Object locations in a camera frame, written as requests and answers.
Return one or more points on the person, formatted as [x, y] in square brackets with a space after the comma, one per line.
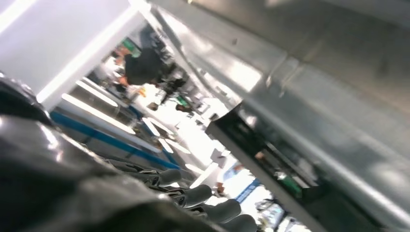
[142, 67]

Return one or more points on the stainless steel workbench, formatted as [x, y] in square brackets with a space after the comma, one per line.
[320, 96]

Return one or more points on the white display block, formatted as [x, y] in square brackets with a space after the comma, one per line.
[57, 41]

